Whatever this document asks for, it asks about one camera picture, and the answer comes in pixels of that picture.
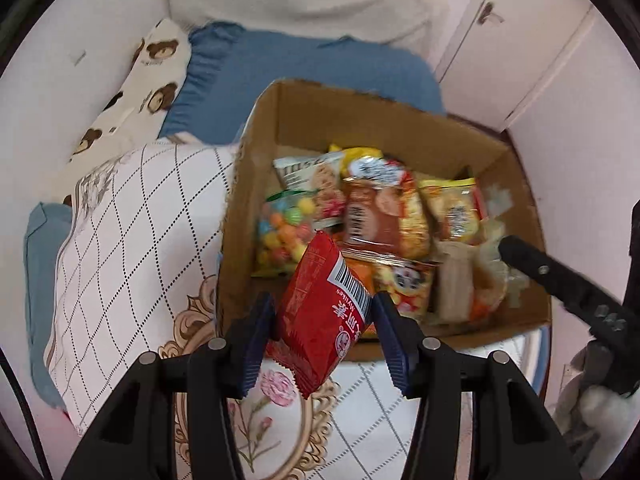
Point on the red snack packet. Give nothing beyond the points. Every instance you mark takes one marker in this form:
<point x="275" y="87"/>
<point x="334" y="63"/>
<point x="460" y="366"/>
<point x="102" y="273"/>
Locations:
<point x="317" y="315"/>

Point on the white pillow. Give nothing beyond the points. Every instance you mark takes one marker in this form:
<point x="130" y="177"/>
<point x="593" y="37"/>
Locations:
<point x="300" y="0"/>

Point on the green white cookie packet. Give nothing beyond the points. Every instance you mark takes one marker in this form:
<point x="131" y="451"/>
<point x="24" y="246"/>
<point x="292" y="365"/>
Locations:
<point x="312" y="177"/>

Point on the white checked floral quilt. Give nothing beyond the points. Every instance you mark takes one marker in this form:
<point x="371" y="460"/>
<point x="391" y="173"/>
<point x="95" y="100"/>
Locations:
<point x="140" y="240"/>

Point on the gold snack packet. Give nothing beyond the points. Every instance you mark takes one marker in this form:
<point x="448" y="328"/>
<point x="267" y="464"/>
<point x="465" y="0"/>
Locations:
<point x="416" y="220"/>

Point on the pink wardrobe door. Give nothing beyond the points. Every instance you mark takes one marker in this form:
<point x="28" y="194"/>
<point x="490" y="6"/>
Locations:
<point x="520" y="50"/>

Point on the bear print pillow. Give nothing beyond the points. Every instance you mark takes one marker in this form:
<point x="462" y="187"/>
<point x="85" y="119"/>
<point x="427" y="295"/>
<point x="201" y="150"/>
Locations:
<point x="150" y="80"/>

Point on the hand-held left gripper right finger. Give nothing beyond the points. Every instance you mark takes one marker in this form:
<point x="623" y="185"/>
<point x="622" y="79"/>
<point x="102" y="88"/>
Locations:
<point x="395" y="342"/>

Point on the blue ruffled pillow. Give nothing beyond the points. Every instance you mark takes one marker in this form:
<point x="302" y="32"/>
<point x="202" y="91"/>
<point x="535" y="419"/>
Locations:
<point x="300" y="65"/>

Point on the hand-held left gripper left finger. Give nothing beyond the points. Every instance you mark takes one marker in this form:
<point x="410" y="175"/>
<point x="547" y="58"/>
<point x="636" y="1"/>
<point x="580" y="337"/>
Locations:
<point x="255" y="342"/>

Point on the cardboard box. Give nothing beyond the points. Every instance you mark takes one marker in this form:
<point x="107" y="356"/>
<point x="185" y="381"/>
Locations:
<point x="350" y="120"/>

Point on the yellow snack packet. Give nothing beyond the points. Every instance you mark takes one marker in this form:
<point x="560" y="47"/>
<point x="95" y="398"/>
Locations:
<point x="452" y="210"/>

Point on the clear snack packet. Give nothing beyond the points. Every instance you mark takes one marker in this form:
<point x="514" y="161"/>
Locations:
<point x="462" y="280"/>

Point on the blue blanket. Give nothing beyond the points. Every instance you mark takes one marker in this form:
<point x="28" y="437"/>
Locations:
<point x="42" y="285"/>

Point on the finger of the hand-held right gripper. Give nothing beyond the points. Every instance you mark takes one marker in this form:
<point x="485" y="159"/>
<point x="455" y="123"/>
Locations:
<point x="550" y="272"/>

